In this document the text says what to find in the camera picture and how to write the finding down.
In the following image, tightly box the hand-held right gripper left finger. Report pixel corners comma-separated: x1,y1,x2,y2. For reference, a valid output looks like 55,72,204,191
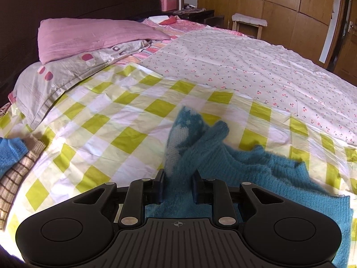
72,169,166,228

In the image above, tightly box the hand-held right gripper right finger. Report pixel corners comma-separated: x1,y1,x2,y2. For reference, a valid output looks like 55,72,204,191
192,170,285,227

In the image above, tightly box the teal sweater with white flowers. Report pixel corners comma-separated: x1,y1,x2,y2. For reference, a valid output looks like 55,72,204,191
145,105,351,268

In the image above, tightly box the yellow-green checkered bed sheet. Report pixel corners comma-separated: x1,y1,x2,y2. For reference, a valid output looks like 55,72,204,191
0,61,357,257

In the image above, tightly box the white floral quilt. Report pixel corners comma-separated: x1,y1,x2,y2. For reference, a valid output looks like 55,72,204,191
139,29,357,146

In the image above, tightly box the brown checked cloth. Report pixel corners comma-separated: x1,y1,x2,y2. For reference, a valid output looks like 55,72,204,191
0,138,47,224

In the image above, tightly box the grey pillow with pink print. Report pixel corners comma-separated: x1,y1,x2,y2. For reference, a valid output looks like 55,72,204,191
12,39,153,130

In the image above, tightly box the blue knitted cloth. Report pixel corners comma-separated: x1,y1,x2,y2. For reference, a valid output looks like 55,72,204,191
0,137,30,177

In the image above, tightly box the pink striped bed sheet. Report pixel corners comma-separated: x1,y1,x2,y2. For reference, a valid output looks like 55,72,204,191
112,18,249,68

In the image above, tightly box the white cloth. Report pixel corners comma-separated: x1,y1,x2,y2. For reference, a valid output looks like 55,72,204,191
148,15,170,24

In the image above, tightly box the dark wooden nightstand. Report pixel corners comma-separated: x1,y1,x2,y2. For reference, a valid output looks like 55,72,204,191
173,7,225,29

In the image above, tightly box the wooden stool with cushion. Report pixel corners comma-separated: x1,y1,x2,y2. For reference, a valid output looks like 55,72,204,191
231,13,268,40

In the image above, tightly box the pink plastic basket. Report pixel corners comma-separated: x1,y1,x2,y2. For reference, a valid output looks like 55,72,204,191
160,0,179,12

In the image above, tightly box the wooden wardrobe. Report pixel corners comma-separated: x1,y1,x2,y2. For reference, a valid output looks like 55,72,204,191
197,0,347,68

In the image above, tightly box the wooden door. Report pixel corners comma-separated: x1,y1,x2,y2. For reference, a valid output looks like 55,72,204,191
332,0,357,86

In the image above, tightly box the dark wooden headboard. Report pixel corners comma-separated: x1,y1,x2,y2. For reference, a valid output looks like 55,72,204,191
0,0,163,107

